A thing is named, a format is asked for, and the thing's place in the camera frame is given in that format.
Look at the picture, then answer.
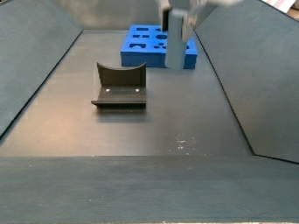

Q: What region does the light blue oval peg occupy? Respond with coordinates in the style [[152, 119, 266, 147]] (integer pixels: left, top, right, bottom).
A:
[[164, 9, 186, 70]]

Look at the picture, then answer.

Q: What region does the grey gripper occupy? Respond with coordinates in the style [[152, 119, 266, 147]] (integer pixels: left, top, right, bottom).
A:
[[154, 0, 241, 42]]

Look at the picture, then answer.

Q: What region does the black curved holder stand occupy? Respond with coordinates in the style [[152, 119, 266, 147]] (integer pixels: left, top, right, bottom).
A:
[[90, 64, 146, 108]]

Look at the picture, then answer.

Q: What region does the blue shape-sorting board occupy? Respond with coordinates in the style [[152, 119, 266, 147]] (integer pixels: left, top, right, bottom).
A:
[[118, 24, 198, 70]]

